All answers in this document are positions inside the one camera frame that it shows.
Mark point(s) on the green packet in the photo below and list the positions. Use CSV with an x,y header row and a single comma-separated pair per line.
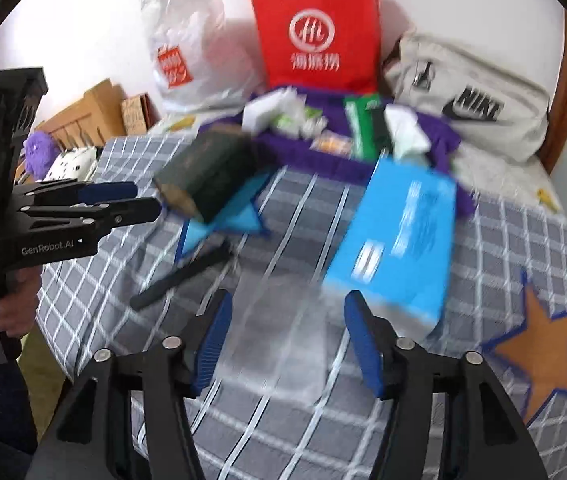
x,y
363,125

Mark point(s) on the beige shoulder bag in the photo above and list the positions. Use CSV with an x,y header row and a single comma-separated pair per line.
x,y
473,105

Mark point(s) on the black flat strip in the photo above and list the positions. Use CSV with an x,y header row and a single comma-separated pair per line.
x,y
183,275

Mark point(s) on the white polka dot pillow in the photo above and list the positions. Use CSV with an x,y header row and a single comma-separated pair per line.
x,y
70,165

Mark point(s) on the white textured cloth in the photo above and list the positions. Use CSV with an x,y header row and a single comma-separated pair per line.
x,y
406,132

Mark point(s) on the white foam block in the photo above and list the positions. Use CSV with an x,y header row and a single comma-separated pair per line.
x,y
263,112

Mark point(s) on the purple towel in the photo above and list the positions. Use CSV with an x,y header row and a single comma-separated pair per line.
x,y
323,165

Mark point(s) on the grey plaid blanket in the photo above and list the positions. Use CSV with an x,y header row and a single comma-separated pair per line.
x,y
503,260

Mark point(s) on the white plastic bag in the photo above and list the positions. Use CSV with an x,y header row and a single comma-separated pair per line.
x,y
193,40

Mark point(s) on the red paper bag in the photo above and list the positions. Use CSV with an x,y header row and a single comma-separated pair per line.
x,y
318,30

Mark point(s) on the clear plastic bag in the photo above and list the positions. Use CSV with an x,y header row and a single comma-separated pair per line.
x,y
283,330

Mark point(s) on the person's left hand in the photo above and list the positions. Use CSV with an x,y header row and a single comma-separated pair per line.
x,y
20,305

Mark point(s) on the small orange packet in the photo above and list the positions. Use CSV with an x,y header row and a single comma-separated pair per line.
x,y
332,143

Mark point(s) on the dark green box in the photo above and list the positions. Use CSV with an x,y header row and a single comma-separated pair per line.
x,y
208,175

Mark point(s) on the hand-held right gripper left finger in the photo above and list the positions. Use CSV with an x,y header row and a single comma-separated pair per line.
x,y
213,340

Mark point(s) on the brown patterned box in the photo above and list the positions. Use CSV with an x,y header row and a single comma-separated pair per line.
x,y
136,112

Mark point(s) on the wooden headboard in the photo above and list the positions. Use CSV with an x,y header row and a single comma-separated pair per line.
x,y
88,115

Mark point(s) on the small green tissue pack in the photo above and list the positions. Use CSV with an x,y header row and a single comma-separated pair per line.
x,y
293,122

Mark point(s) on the blue tissue pack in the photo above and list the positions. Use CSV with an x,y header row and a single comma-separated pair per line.
x,y
398,250

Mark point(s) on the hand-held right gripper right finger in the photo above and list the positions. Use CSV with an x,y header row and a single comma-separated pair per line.
x,y
363,340

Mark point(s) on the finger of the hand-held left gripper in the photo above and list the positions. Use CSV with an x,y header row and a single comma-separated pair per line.
x,y
108,192
138,212

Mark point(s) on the purple plush toy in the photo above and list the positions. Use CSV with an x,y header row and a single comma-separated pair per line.
x,y
40,152

